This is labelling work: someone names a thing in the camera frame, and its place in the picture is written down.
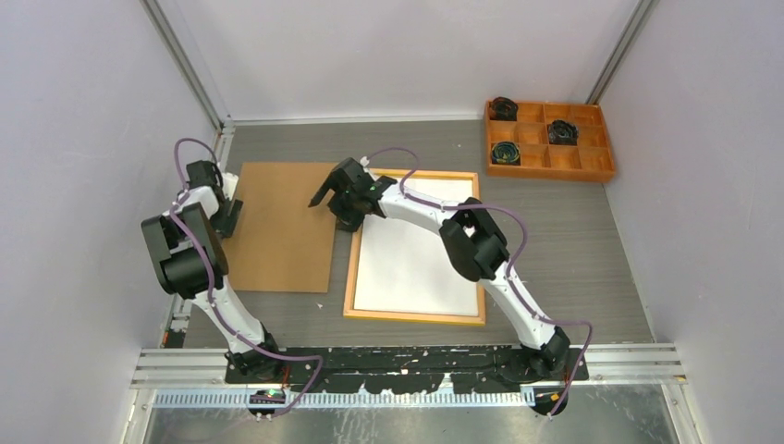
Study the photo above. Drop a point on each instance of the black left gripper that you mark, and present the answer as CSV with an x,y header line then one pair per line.
x,y
226,225

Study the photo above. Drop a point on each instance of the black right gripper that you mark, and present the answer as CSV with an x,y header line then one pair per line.
x,y
346,221

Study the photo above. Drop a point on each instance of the brown fibreboard backing board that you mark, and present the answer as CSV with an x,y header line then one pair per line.
x,y
281,243

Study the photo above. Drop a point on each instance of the building and sky photo print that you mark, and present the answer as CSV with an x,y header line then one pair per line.
x,y
422,263

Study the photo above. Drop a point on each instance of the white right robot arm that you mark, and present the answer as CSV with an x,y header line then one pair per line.
x,y
475,245

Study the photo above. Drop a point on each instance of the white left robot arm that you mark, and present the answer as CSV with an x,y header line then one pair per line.
x,y
184,244

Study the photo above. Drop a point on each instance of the orange compartment tray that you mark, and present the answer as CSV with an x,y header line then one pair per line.
x,y
543,140

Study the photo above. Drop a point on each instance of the aluminium left side rail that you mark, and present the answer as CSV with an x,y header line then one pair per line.
x,y
179,318

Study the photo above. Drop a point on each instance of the aluminium rail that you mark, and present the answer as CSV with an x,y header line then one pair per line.
x,y
179,318
185,378

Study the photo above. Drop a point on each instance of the aluminium front rail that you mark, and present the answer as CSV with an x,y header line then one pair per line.
x,y
185,378

